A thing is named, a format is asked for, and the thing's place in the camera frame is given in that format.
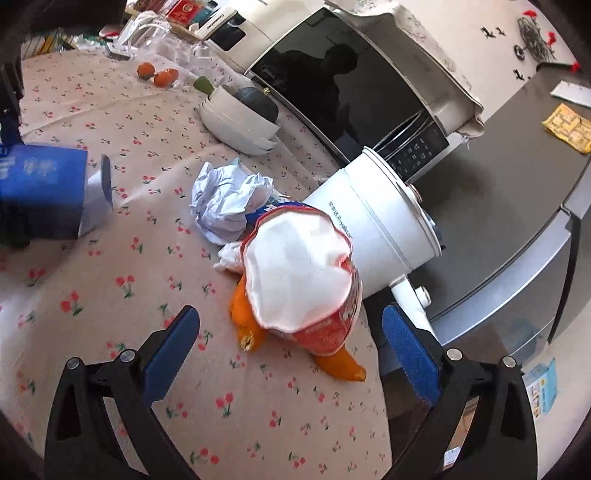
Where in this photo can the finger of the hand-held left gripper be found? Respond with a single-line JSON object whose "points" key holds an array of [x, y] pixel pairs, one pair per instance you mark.
{"points": [[14, 237], [9, 92]]}

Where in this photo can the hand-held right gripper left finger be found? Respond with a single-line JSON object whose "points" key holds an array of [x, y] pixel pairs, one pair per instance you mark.
{"points": [[171, 355]]}

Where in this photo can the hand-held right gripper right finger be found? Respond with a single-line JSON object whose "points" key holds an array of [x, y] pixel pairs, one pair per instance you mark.
{"points": [[411, 355]]}

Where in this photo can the blue drink carton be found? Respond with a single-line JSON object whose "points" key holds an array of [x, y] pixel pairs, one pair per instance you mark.
{"points": [[46, 194]]}

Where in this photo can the red and white snack bag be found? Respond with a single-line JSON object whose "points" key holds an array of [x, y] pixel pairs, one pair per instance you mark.
{"points": [[295, 272]]}

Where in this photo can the white paper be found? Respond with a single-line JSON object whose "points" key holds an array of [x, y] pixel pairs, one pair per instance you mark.
{"points": [[221, 198]]}

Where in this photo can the orange peel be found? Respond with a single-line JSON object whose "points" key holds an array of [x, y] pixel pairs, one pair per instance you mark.
{"points": [[244, 318]]}

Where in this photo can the cardboard box with white label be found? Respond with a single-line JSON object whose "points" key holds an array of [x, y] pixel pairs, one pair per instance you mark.
{"points": [[457, 438]]}

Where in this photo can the white tissue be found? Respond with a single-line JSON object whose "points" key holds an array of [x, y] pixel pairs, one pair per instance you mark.
{"points": [[229, 256]]}

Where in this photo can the floral tablecloth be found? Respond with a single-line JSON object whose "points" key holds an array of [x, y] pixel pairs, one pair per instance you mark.
{"points": [[115, 138]]}

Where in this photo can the blue and white box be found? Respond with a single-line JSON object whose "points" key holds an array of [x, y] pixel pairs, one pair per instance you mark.
{"points": [[542, 383]]}

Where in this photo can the white electric pot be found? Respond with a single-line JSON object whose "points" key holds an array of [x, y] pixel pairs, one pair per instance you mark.
{"points": [[383, 221]]}

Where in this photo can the tangerine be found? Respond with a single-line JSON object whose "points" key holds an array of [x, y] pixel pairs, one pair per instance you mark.
{"points": [[161, 80], [174, 74], [146, 69]]}

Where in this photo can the white kettle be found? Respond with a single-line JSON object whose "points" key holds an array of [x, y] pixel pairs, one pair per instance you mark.
{"points": [[138, 30]]}

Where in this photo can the grey refrigerator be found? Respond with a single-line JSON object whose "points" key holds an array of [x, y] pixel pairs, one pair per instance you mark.
{"points": [[498, 184]]}

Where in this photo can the red box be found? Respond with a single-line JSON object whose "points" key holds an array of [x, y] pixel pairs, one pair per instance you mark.
{"points": [[184, 11]]}

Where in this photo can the green vegetable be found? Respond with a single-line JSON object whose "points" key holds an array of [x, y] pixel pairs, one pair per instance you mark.
{"points": [[203, 85]]}

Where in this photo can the stack of white bowls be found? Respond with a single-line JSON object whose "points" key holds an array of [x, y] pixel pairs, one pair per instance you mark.
{"points": [[231, 127]]}

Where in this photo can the white kitchen appliance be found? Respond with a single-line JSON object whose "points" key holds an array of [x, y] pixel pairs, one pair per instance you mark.
{"points": [[244, 23]]}

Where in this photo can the dark green squash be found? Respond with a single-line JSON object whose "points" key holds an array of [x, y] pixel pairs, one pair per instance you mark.
{"points": [[256, 104]]}

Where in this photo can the white microwave oven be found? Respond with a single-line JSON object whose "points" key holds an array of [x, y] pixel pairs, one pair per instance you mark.
{"points": [[346, 92]]}

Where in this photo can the yellow paper note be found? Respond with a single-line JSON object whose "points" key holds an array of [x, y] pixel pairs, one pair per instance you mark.
{"points": [[568, 127]]}

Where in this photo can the white paper note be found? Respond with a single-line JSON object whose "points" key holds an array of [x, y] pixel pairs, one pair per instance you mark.
{"points": [[572, 92]]}

